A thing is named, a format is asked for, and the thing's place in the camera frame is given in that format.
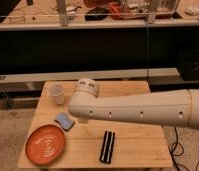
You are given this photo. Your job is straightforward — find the orange ceramic bowl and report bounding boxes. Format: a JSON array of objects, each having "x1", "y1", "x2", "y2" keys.
[{"x1": 25, "y1": 125, "x2": 65, "y2": 165}]

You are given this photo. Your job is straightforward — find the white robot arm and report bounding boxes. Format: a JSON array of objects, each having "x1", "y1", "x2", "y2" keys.
[{"x1": 69, "y1": 78, "x2": 199, "y2": 130}]

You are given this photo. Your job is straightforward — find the translucent plastic cup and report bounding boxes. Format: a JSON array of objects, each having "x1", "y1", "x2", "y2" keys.
[{"x1": 48, "y1": 84, "x2": 65, "y2": 105}]

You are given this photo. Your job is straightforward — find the blue sponge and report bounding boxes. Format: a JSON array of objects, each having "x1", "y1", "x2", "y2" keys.
[{"x1": 55, "y1": 112, "x2": 75, "y2": 131}]

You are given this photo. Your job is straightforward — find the black object on shelf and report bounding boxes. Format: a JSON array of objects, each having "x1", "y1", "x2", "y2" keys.
[{"x1": 85, "y1": 7, "x2": 109, "y2": 21}]

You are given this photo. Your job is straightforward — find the orange object on shelf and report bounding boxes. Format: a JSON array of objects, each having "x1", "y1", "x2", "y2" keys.
[{"x1": 108, "y1": 2, "x2": 129, "y2": 20}]

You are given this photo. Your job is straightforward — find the black floor cables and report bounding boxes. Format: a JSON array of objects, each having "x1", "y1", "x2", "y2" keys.
[{"x1": 168, "y1": 126, "x2": 199, "y2": 171}]

